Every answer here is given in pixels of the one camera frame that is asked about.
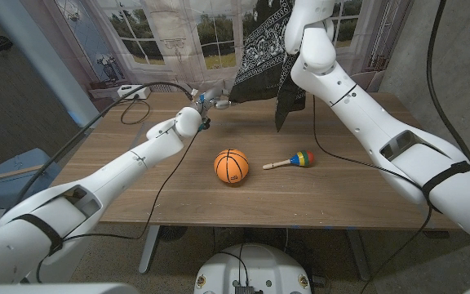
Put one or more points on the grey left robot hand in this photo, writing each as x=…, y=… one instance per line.
x=212, y=100

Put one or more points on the black paisley bandana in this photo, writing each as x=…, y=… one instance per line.
x=263, y=61

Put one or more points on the orange mini basketball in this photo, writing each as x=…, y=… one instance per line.
x=231, y=166

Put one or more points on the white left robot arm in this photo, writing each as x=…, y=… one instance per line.
x=112, y=175

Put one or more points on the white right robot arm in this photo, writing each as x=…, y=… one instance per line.
x=361, y=114

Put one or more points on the colourful striped wooden maraca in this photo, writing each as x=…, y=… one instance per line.
x=302, y=158

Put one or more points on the printed window backdrop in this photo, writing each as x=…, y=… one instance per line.
x=186, y=49

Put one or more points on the white power box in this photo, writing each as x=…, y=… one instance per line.
x=131, y=93

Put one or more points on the black ribbed round object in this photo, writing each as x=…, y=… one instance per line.
x=174, y=232

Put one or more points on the grey table leg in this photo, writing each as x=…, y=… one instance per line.
x=148, y=249
x=358, y=253

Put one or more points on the white column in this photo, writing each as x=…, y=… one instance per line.
x=47, y=61

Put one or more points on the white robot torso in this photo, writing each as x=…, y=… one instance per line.
x=255, y=265

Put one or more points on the blue plastic container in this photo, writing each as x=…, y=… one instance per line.
x=19, y=163

